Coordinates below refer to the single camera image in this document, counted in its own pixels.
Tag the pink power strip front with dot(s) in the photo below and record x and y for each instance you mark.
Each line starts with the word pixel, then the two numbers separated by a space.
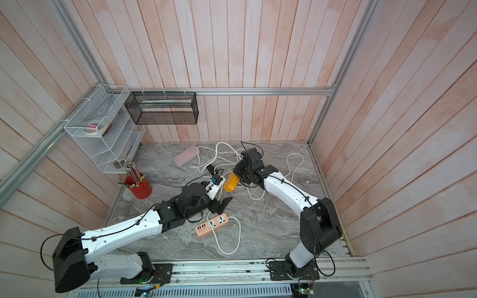
pixel 206 228

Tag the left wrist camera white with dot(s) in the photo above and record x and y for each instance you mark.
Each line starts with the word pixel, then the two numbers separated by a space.
pixel 214 187

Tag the black remote control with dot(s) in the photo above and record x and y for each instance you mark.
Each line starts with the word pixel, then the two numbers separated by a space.
pixel 211 170

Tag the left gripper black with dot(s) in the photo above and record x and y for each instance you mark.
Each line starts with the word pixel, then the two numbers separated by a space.
pixel 215 207

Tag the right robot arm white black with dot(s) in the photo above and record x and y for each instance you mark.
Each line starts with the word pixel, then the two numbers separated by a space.
pixel 319 222

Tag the yellow power strip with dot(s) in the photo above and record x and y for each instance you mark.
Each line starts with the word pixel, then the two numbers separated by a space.
pixel 231 183

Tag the tape roll in rack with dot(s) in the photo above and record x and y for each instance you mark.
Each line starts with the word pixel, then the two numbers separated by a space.
pixel 94 127

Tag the red pencil cup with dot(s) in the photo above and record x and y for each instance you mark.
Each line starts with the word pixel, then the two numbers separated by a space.
pixel 136 181

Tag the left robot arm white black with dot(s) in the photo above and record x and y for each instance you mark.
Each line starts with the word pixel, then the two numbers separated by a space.
pixel 83 256

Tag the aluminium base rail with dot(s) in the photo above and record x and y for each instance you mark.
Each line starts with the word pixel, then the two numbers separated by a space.
pixel 231 272

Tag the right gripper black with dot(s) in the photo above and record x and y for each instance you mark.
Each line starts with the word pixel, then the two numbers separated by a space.
pixel 238 169

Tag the black mesh basket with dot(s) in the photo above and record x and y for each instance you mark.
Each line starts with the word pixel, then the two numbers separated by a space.
pixel 163 107

